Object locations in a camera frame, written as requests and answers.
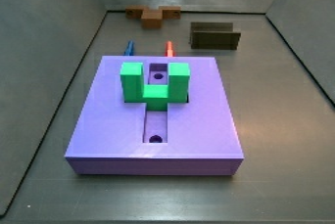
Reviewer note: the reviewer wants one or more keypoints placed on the brown T-shaped block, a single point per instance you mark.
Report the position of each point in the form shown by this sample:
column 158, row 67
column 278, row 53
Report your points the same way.
column 152, row 17

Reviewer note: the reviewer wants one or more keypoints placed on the dark grey fixture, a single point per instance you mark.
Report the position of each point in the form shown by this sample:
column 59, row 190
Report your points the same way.
column 213, row 35

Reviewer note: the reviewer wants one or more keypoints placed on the green U-shaped block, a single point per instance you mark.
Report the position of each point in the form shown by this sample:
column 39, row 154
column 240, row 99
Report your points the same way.
column 156, row 95

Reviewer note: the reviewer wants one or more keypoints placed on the red peg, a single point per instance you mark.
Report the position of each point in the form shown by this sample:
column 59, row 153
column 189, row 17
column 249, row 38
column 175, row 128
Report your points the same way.
column 169, row 51

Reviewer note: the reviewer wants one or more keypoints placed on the purple base block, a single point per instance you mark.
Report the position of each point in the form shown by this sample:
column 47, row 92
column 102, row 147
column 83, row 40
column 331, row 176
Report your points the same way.
column 190, row 140

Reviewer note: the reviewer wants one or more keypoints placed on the blue peg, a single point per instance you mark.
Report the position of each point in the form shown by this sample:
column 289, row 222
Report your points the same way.
column 130, row 48

